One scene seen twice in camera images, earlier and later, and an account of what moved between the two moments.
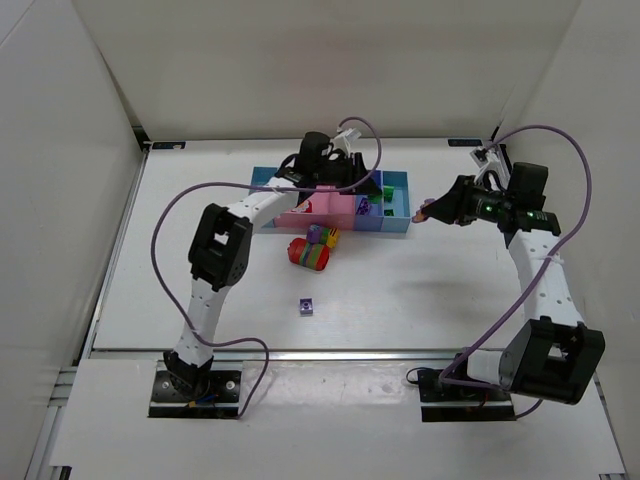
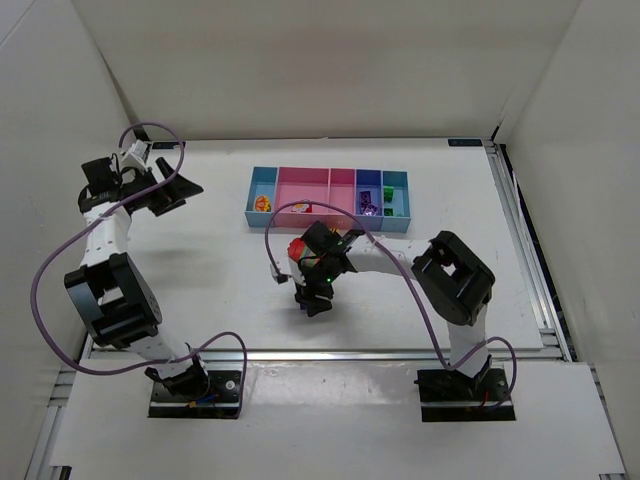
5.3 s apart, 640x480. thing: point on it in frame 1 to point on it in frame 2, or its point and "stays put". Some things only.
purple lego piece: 420,215 to 369,209
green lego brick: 388,193 stays put
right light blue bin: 400,202 stays put
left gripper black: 356,170 to 163,193
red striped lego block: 309,255 stays put
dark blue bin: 371,222 stays put
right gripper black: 464,200 to 313,295
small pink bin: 341,211 stays put
